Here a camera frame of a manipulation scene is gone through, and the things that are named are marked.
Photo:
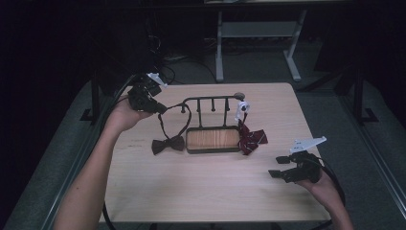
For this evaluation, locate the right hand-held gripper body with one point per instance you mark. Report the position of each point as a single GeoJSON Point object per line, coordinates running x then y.
{"type": "Point", "coordinates": [306, 167]}

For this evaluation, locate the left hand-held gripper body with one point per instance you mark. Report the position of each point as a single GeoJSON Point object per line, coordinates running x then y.
{"type": "Point", "coordinates": [140, 97]}

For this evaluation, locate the dark brown bow tie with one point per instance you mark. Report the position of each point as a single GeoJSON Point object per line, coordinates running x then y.
{"type": "Point", "coordinates": [167, 144]}

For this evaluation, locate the red striped bow tie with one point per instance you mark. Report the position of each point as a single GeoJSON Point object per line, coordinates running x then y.
{"type": "Point", "coordinates": [250, 139]}

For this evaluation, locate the black rack with wooden tray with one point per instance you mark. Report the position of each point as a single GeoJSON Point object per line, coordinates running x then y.
{"type": "Point", "coordinates": [212, 139]}

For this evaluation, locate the person's left hand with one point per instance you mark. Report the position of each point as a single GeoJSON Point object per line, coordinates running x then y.
{"type": "Point", "coordinates": [123, 116]}

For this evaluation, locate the person's right hand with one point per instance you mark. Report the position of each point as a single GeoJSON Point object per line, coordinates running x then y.
{"type": "Point", "coordinates": [325, 190]}

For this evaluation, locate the black metal stand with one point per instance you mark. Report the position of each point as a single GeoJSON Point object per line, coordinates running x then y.
{"type": "Point", "coordinates": [359, 96]}
{"type": "Point", "coordinates": [94, 102]}

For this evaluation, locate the aluminium frame rail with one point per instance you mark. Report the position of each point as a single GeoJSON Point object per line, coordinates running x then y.
{"type": "Point", "coordinates": [379, 156]}
{"type": "Point", "coordinates": [68, 185]}

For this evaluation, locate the white metal table frame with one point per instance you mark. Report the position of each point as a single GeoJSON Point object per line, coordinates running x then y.
{"type": "Point", "coordinates": [260, 29]}

